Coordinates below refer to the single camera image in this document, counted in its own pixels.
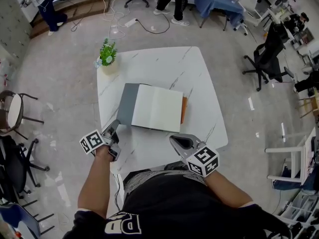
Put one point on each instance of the grey metal cabinet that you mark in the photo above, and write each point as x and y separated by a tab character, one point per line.
12	21

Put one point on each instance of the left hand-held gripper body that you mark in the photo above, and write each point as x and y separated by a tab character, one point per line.
92	142

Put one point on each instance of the white office chair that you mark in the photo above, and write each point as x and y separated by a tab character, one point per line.
251	16

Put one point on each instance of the small potted green plant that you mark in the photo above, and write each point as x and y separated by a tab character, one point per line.
107	56

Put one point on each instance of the white storage rack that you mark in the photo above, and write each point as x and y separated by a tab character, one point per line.
299	215

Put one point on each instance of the book grey cover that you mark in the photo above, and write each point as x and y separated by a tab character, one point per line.
159	108

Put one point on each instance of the person's black printed shirt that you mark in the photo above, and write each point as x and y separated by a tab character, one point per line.
174	208

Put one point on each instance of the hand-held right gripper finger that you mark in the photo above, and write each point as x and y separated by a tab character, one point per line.
194	139
180	153

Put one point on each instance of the person's patterned shorts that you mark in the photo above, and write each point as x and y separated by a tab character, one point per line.
139	180

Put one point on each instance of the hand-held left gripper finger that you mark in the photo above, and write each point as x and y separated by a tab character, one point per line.
111	126
117	133

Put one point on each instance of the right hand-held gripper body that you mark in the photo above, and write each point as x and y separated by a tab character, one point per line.
204	160

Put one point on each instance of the white marble table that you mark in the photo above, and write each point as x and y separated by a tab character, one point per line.
162	66

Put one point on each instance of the person's left forearm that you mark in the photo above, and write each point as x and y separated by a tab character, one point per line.
94	183

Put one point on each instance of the brown round chair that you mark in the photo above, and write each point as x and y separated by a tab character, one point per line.
15	111

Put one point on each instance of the white frame table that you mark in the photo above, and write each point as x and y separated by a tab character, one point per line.
307	158

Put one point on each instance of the wooden step platform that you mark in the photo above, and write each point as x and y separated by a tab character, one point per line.
82	6

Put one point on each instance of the person's right forearm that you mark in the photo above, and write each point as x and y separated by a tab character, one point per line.
226	190

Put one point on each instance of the white power strip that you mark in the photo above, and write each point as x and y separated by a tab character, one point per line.
130	22

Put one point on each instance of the blue chair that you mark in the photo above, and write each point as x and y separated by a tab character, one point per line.
17	215

